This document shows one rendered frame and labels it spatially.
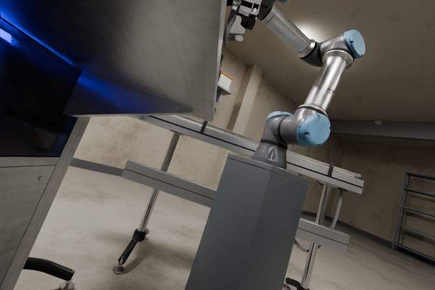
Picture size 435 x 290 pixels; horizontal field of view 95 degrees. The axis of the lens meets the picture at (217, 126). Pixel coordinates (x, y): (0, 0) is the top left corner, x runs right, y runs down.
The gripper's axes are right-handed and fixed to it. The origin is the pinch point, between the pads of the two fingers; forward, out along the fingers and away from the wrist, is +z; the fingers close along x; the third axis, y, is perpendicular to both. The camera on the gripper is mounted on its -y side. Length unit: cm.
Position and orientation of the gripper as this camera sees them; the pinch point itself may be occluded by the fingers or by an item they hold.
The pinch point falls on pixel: (224, 40)
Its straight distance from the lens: 66.8
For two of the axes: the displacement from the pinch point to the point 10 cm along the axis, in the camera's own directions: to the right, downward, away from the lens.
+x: -0.4, 1.5, 9.9
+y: 9.5, 3.2, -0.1
